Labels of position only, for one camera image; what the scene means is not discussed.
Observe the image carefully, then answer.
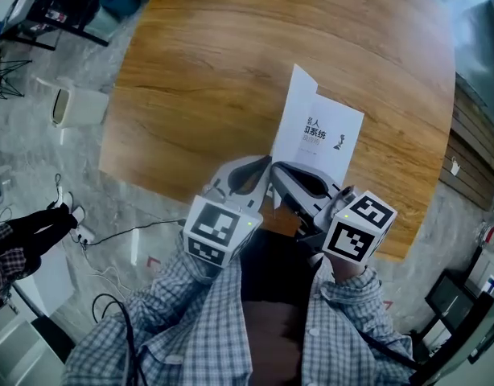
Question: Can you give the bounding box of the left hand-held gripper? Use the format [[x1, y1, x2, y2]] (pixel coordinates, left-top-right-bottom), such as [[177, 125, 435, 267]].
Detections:
[[183, 155, 274, 271]]

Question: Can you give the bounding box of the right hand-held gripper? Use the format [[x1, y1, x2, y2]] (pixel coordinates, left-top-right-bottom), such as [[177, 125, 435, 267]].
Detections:
[[270, 161, 397, 265]]

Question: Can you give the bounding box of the white paper booklet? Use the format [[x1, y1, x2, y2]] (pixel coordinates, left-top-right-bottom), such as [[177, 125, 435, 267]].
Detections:
[[270, 63, 365, 211]]

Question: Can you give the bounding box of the person's right forearm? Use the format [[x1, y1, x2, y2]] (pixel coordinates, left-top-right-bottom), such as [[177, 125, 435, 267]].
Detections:
[[309, 253, 395, 337]]

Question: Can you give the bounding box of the person's left forearm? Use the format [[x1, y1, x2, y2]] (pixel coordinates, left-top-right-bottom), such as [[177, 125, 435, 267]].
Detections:
[[121, 239, 248, 337]]

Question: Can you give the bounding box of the person's checked shirt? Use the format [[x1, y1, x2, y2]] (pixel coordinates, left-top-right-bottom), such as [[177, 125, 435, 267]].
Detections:
[[64, 239, 417, 386]]

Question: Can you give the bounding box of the white power strip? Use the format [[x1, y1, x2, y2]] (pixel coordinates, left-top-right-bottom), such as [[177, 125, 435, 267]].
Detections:
[[69, 223, 97, 245]]

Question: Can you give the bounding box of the wooden step platform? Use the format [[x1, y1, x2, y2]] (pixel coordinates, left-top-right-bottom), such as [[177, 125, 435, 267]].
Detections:
[[438, 72, 494, 212]]

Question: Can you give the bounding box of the white plastic bin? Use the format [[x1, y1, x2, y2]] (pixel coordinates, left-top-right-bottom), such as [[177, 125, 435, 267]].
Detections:
[[36, 76, 110, 130]]

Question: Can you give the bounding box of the large clear bottle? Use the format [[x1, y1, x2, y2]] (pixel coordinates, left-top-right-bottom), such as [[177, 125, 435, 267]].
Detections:
[[478, 219, 494, 253]]

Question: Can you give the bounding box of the white flat panel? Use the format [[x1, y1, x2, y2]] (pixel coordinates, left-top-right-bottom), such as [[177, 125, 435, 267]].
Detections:
[[11, 247, 77, 319]]

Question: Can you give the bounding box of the teal storage box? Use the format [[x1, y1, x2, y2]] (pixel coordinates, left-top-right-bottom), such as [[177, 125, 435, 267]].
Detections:
[[84, 0, 142, 42]]

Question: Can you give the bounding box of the grey equipment cabinet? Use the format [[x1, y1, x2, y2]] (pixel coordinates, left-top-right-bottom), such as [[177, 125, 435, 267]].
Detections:
[[411, 287, 494, 386]]

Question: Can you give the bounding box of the black floor cable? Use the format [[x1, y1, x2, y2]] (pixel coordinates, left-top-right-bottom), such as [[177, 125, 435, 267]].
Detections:
[[80, 216, 187, 248]]

